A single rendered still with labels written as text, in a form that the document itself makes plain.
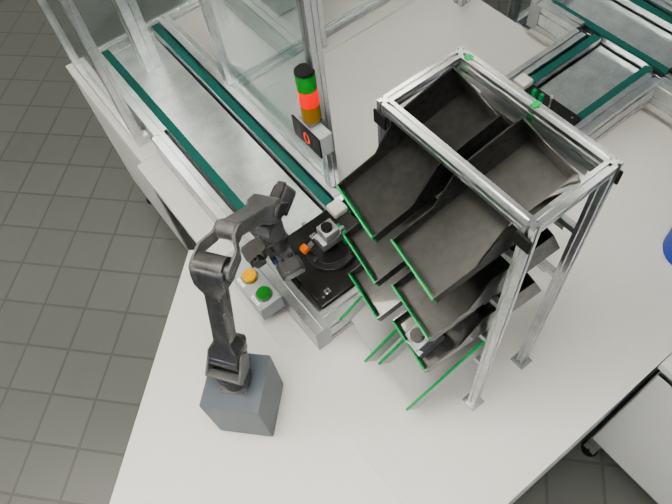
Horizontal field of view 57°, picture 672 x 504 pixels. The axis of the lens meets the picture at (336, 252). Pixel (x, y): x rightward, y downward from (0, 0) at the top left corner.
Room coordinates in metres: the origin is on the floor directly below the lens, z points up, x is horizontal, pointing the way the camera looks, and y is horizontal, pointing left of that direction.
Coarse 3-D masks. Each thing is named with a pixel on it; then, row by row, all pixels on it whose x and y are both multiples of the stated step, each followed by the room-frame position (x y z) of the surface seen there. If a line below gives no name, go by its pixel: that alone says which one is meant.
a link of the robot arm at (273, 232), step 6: (282, 222) 0.82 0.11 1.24; (258, 228) 0.79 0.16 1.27; (264, 228) 0.79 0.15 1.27; (270, 228) 0.79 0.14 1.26; (276, 228) 0.80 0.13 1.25; (282, 228) 0.81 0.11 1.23; (258, 234) 0.78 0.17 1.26; (264, 234) 0.78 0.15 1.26; (270, 234) 0.78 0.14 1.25; (276, 234) 0.79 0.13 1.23; (282, 234) 0.80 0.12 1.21; (270, 240) 0.79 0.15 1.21
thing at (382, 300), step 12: (360, 264) 0.68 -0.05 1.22; (360, 276) 0.67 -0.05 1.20; (396, 276) 0.64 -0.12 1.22; (360, 288) 0.64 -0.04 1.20; (372, 288) 0.63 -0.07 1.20; (384, 288) 0.62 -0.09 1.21; (372, 300) 0.61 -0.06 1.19; (384, 300) 0.60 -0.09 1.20; (396, 300) 0.59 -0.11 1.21; (372, 312) 0.57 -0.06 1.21; (384, 312) 0.56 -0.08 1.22
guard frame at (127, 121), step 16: (64, 0) 1.49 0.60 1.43; (368, 0) 2.02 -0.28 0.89; (384, 0) 2.03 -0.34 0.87; (48, 16) 1.92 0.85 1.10; (80, 16) 1.50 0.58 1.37; (176, 16) 2.14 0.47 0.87; (352, 16) 1.95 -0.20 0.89; (80, 32) 1.49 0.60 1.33; (64, 48) 1.93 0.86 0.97; (96, 48) 1.50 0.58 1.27; (112, 48) 2.00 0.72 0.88; (96, 64) 1.49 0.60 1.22; (112, 80) 1.50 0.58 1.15; (112, 96) 1.49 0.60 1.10; (112, 112) 1.64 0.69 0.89; (128, 112) 1.50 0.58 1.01; (128, 128) 1.50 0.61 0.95; (144, 144) 1.50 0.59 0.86
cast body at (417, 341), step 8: (416, 328) 0.49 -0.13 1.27; (408, 336) 0.48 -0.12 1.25; (416, 336) 0.47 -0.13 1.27; (424, 336) 0.47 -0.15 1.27; (440, 336) 0.48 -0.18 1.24; (416, 344) 0.46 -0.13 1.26; (424, 344) 0.46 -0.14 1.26; (432, 344) 0.47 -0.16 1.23; (416, 352) 0.46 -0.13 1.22; (424, 352) 0.46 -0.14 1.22
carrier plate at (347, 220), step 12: (324, 216) 1.00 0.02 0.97; (348, 216) 0.99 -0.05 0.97; (300, 228) 0.98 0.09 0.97; (312, 228) 0.97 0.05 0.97; (348, 228) 0.95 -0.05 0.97; (300, 240) 0.94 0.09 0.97; (300, 252) 0.90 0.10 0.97; (300, 276) 0.82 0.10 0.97; (312, 276) 0.82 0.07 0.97; (324, 276) 0.81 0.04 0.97; (336, 276) 0.80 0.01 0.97; (348, 276) 0.80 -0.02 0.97; (312, 288) 0.78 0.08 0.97; (324, 288) 0.77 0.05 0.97; (336, 288) 0.77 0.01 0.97; (348, 288) 0.77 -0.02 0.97; (324, 300) 0.74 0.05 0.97
